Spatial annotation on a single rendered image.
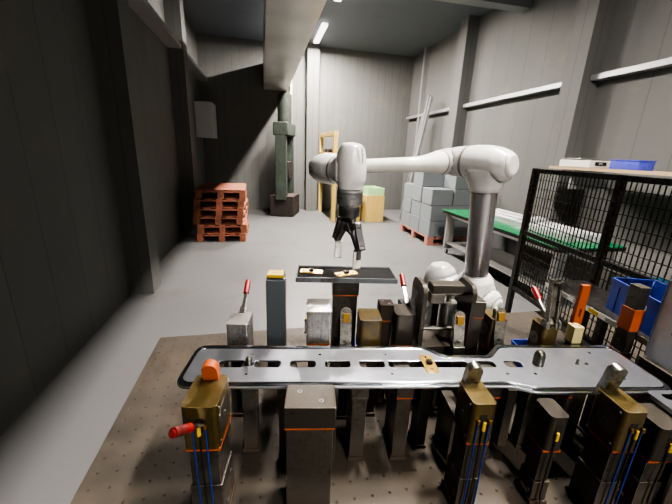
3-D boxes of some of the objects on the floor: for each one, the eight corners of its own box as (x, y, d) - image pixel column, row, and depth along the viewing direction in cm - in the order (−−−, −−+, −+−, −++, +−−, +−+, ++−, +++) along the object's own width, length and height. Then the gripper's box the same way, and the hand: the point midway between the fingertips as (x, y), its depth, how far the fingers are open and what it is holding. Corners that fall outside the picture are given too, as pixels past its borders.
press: (298, 210, 931) (299, 97, 848) (302, 217, 843) (303, 91, 760) (269, 210, 914) (267, 95, 831) (270, 217, 826) (267, 88, 743)
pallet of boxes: (467, 244, 641) (478, 173, 604) (426, 245, 623) (435, 172, 586) (434, 229, 762) (442, 169, 724) (399, 230, 744) (405, 168, 706)
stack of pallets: (205, 226, 702) (202, 182, 676) (249, 226, 721) (247, 183, 695) (194, 242, 582) (189, 189, 556) (247, 241, 601) (245, 190, 575)
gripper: (324, 201, 127) (322, 255, 133) (359, 212, 106) (355, 275, 112) (341, 200, 130) (339, 253, 136) (378, 211, 109) (374, 272, 115)
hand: (346, 260), depth 124 cm, fingers open, 13 cm apart
